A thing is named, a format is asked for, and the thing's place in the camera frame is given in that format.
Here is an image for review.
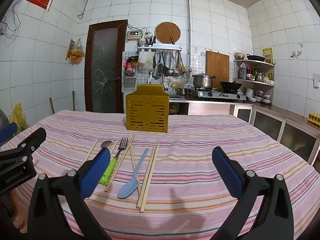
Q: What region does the yellow egg carton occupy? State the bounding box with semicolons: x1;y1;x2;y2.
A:
307;112;320;125

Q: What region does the stack of bowls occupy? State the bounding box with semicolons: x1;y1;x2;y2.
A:
245;88;272;105

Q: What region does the metal wall pipe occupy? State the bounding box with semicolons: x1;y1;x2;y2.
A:
77;0;192;63

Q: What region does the yellow slotted utensil holder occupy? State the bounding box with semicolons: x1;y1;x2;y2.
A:
126;84;170;133

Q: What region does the brown frosted glass door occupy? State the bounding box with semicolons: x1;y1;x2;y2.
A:
84;19;128;113

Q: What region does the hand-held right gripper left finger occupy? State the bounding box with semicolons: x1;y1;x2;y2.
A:
27;147;111;240

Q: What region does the yellow wall calendar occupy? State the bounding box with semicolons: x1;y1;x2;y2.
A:
262;47;274;64

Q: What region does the light blue plastic spoon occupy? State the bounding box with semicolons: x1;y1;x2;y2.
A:
117;147;150;200

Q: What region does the yellow plastic bag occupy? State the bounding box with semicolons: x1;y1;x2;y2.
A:
9;103;27;130

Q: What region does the steel wall rack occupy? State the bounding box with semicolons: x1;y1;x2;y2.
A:
137;44;182;54

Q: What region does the row of hanging kitchen utensils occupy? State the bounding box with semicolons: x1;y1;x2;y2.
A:
150;50;187;79

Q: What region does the pink striped tablecloth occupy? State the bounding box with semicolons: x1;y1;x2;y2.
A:
0;109;314;240

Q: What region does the steel cooking pot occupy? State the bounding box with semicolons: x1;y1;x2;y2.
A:
191;72;216;89

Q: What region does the person's left hand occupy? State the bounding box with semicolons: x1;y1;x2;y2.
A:
9;189;29;234

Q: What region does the black wok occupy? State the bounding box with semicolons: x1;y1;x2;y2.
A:
220;80;243;93

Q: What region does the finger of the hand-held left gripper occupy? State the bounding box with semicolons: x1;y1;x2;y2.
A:
0;123;18;143
0;127;47;167

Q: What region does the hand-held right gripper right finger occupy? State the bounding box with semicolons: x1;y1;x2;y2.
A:
212;146;294;240

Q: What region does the round wooden board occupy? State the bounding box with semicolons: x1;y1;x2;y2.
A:
154;22;181;45

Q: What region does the rectangular wooden cutting board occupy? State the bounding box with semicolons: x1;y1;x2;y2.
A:
205;51;230;88

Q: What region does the glass door kitchen cabinet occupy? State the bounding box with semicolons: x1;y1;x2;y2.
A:
234;104;320;165

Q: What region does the plastic bag of oranges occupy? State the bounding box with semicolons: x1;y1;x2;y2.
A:
65;38;85;65

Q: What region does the corner wall shelf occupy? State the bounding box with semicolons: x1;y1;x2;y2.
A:
232;59;275;88

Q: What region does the green handled metal fork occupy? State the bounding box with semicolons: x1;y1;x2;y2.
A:
99;137;129;185

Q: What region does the steel gas stove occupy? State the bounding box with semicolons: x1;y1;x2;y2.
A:
192;88;247;103

